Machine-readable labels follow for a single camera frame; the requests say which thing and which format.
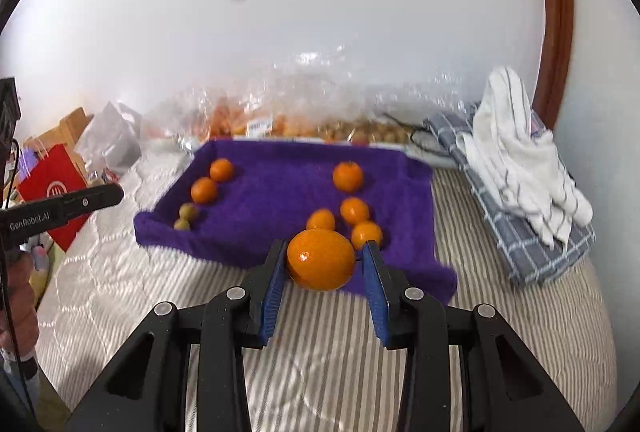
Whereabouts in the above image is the large glossy orange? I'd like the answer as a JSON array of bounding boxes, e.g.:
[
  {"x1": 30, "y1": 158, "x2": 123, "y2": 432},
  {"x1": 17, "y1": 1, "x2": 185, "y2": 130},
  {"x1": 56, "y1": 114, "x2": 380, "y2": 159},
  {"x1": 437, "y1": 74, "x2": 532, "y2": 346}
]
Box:
[{"x1": 286, "y1": 229, "x2": 356, "y2": 291}]

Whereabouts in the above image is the orange mandarin with stem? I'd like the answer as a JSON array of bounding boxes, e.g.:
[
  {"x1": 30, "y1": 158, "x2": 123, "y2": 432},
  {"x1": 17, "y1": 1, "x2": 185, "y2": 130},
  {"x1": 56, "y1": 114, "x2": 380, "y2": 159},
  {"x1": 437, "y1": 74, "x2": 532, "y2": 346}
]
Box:
[{"x1": 332, "y1": 161, "x2": 364, "y2": 193}]

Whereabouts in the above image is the clear bag of brown fruits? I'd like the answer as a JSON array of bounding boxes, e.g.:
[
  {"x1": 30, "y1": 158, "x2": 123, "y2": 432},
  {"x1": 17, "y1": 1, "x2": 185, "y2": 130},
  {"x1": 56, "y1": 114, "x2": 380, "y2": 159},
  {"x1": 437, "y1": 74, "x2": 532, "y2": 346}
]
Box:
[{"x1": 290, "y1": 72, "x2": 469, "y2": 146}]

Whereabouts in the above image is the red paper bag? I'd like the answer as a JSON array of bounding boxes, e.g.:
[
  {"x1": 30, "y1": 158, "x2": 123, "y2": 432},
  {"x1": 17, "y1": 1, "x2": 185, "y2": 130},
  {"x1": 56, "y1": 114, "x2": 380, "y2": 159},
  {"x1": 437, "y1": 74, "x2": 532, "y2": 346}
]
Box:
[{"x1": 17, "y1": 144, "x2": 89, "y2": 252}]

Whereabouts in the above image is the white plastic bag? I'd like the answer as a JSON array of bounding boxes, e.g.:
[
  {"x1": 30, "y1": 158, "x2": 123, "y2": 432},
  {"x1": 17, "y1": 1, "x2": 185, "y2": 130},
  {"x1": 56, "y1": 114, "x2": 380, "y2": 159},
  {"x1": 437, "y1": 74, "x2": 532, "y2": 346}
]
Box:
[{"x1": 74, "y1": 102, "x2": 142, "y2": 177}]

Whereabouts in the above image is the brown cardboard box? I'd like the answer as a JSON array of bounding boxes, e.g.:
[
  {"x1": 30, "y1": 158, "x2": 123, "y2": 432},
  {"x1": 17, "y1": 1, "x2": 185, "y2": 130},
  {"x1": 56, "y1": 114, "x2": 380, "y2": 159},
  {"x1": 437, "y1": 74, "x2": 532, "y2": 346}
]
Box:
[{"x1": 23, "y1": 108, "x2": 93, "y2": 166}]

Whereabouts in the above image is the small oval orange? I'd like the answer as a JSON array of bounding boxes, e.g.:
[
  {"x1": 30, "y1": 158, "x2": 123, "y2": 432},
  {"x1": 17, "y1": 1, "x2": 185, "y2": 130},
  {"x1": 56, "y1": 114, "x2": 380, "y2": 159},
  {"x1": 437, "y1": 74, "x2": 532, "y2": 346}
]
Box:
[
  {"x1": 190, "y1": 177, "x2": 218, "y2": 205},
  {"x1": 208, "y1": 158, "x2": 234, "y2": 183}
]

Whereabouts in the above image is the grey checked cloth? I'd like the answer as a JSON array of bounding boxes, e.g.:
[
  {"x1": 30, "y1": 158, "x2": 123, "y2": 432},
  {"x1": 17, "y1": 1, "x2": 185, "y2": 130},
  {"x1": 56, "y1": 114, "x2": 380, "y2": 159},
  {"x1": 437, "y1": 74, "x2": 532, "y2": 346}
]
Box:
[{"x1": 426, "y1": 111, "x2": 596, "y2": 287}]

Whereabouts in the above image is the purple fleece towel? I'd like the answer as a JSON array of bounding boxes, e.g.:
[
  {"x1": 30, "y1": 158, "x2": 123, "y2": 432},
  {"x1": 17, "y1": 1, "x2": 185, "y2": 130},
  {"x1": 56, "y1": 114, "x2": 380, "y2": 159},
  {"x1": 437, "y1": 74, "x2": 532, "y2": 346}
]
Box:
[{"x1": 134, "y1": 139, "x2": 458, "y2": 303}]

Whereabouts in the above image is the striped bed cover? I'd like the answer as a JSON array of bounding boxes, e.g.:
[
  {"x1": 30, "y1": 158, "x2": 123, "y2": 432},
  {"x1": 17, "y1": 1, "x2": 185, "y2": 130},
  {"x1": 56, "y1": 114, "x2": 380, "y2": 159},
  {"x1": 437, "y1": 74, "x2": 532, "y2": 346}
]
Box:
[{"x1": 37, "y1": 152, "x2": 617, "y2": 431}]

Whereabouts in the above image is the white striped towel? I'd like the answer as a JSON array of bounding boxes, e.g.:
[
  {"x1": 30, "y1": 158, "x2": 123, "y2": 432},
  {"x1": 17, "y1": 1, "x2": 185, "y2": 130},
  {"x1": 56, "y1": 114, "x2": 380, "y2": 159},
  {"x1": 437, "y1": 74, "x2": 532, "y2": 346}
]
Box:
[{"x1": 456, "y1": 66, "x2": 593, "y2": 249}]

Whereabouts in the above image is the small orange mandarin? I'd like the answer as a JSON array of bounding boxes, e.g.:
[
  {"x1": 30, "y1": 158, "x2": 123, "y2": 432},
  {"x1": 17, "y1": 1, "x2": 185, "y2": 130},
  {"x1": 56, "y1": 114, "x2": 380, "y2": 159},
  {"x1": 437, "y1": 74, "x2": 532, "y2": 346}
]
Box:
[{"x1": 340, "y1": 197, "x2": 370, "y2": 226}]

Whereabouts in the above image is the clear bag of oranges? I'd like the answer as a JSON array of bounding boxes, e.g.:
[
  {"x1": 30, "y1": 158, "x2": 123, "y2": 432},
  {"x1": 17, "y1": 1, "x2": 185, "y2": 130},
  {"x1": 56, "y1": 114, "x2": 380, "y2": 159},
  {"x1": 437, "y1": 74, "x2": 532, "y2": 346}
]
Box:
[{"x1": 144, "y1": 56, "x2": 321, "y2": 143}]

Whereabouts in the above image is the black cable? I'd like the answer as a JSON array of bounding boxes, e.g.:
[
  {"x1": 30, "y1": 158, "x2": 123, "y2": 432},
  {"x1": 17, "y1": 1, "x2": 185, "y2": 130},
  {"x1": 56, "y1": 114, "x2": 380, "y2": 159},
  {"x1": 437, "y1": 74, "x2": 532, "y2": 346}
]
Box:
[{"x1": 382, "y1": 111, "x2": 459, "y2": 159}]

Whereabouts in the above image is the brown wooden frame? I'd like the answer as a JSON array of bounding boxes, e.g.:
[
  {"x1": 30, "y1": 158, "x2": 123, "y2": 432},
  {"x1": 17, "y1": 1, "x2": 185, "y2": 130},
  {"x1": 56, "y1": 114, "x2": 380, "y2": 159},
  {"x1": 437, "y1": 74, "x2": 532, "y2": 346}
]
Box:
[{"x1": 533, "y1": 0, "x2": 575, "y2": 129}]

